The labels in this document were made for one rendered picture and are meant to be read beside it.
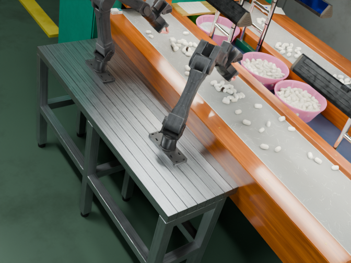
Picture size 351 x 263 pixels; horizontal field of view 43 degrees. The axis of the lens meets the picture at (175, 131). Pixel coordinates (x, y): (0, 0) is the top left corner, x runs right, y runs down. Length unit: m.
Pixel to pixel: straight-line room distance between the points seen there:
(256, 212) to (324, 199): 0.26
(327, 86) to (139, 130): 0.78
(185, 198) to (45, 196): 1.03
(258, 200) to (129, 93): 0.81
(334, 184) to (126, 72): 1.11
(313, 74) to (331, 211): 0.52
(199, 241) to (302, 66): 0.85
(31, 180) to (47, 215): 0.26
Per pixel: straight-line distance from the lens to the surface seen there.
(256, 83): 2.24
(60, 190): 2.52
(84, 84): 2.12
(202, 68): 1.76
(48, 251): 2.28
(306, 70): 1.82
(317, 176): 1.88
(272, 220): 1.69
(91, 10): 2.65
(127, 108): 2.00
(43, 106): 2.54
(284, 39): 2.85
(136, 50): 2.28
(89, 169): 2.13
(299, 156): 1.93
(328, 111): 2.36
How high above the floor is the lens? 1.88
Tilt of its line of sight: 39 degrees down
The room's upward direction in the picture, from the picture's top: 15 degrees clockwise
